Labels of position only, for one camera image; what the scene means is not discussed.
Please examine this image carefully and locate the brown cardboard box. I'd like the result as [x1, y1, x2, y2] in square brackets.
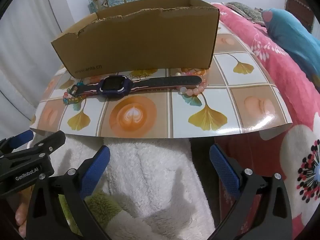
[51, 0, 220, 78]

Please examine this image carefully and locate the pink floral blanket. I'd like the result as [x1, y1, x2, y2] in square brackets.
[210, 2, 320, 240]

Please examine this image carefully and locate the person's left hand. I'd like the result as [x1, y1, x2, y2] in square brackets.
[14, 191, 34, 234]

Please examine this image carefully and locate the pink bead bracelet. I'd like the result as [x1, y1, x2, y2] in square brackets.
[175, 69, 208, 97]

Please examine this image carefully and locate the multicoloured bead bracelet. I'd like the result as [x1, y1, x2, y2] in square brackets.
[63, 81, 88, 105]

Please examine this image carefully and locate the purple smart watch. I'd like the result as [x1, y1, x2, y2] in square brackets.
[71, 74, 202, 98]

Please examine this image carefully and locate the blue pillow with pink dot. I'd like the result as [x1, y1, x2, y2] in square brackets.
[261, 8, 320, 74]

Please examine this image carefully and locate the white fluffy towel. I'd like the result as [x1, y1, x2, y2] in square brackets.
[15, 136, 215, 240]

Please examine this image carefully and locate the grey-green patterned pillow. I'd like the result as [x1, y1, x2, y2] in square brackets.
[226, 2, 265, 25]

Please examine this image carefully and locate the brown door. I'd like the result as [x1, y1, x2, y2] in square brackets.
[285, 0, 315, 34]

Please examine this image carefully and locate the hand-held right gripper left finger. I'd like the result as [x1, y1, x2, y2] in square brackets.
[26, 145, 112, 240]

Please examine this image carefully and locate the white curtain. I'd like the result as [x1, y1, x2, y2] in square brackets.
[0, 0, 75, 130]

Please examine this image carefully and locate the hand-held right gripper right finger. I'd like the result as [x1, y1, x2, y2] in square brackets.
[209, 144, 293, 240]

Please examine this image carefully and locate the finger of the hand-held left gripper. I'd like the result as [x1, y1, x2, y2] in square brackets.
[5, 130, 66, 161]
[0, 129, 35, 155]

